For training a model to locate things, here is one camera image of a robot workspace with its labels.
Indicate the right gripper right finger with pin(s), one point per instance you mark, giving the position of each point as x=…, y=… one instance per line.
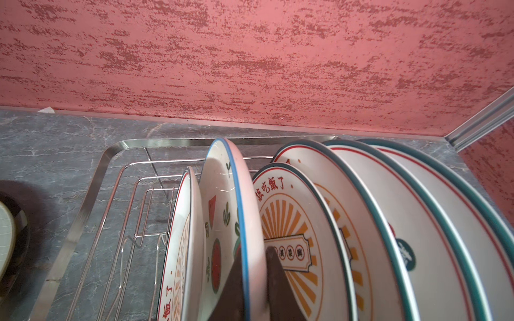
x=283, y=305

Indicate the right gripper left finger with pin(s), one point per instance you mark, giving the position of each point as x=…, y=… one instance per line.
x=231, y=302

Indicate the watermelon pattern plate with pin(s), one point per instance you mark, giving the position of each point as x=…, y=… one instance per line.
x=231, y=226

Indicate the white lined glass plate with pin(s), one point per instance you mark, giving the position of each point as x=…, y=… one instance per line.
x=7, y=237

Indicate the small sunburst plate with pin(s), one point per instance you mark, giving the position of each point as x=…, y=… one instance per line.
x=181, y=287

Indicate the sunburst green rim plate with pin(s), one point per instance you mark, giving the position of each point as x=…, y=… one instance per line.
x=298, y=223

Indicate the right corner aluminium profile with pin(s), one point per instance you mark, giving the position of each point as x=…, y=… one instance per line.
x=484, y=122

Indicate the metal wire dish rack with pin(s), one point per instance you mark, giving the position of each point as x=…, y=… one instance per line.
x=111, y=263

